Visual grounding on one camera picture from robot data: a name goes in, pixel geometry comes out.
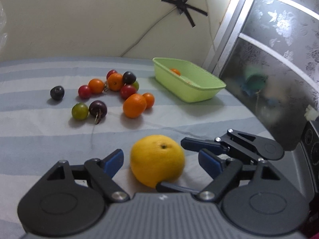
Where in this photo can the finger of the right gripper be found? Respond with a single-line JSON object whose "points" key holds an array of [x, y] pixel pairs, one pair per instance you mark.
{"points": [[167, 187], [195, 145]]}

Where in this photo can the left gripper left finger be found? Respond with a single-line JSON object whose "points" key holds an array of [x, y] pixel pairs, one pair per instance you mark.
{"points": [[70, 199]]}

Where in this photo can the dark plum upper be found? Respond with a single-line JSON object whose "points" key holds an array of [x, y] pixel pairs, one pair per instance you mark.
{"points": [[128, 78]]}

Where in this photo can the striped blue white bedsheet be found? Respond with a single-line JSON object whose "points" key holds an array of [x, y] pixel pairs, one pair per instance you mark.
{"points": [[37, 132]]}

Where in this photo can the orange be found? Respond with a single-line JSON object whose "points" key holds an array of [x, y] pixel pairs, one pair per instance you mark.
{"points": [[176, 71]]}

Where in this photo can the large yellow citrus fruit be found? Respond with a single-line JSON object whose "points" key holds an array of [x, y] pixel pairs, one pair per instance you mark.
{"points": [[156, 158]]}

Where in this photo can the dark plum far left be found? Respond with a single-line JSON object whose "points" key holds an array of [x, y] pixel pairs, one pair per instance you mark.
{"points": [[57, 93]]}

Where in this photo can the black tape cross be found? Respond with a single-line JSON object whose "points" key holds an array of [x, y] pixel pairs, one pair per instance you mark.
{"points": [[183, 7]]}

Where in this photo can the red tomato back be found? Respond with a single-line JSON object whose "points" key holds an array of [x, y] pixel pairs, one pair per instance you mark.
{"points": [[110, 73]]}

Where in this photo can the red cherry tomato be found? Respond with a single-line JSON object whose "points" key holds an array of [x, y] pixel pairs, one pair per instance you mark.
{"points": [[84, 92]]}

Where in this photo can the green plastic basket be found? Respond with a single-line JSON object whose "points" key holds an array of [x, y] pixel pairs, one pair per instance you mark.
{"points": [[195, 84]]}

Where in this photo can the green tomato front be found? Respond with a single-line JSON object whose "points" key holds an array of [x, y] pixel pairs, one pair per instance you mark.
{"points": [[80, 111]]}

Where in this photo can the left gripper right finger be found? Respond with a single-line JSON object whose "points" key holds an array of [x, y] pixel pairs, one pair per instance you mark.
{"points": [[257, 199]]}

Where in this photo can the clear plastic bag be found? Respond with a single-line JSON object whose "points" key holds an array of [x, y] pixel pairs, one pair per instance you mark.
{"points": [[3, 21]]}

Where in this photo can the frosted glass sliding door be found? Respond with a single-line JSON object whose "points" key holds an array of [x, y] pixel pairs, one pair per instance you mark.
{"points": [[266, 51]]}

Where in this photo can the large orange tangerine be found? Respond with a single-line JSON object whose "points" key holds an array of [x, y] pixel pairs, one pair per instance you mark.
{"points": [[134, 106]]}

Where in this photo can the small orange tomato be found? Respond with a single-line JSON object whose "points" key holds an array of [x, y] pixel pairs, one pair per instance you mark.
{"points": [[150, 99]]}

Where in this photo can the green tomato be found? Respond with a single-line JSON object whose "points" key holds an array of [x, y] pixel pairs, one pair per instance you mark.
{"points": [[136, 85], [80, 111]]}

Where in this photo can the dark plum with stem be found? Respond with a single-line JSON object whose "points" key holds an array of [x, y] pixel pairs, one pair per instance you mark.
{"points": [[98, 110]]}

